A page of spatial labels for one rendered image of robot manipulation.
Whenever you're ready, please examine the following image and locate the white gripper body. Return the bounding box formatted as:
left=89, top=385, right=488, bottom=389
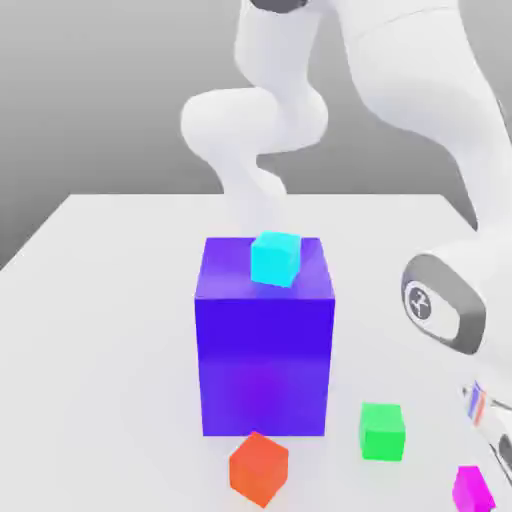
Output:
left=478, top=400, right=512, bottom=490

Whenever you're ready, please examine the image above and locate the small magenta cube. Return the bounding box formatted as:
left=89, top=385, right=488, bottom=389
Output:
left=451, top=465, right=497, bottom=512

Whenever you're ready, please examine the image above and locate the small green cube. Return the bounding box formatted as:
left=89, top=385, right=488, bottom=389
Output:
left=358, top=402, right=407, bottom=463

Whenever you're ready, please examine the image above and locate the small red cube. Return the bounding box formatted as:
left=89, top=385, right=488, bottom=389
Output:
left=228, top=430, right=290, bottom=509

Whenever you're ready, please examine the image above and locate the small cyan cube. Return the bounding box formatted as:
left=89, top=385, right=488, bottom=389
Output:
left=250, top=230, right=302, bottom=289

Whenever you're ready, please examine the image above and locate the large purple box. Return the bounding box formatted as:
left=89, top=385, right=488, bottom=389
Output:
left=194, top=236, right=336, bottom=438

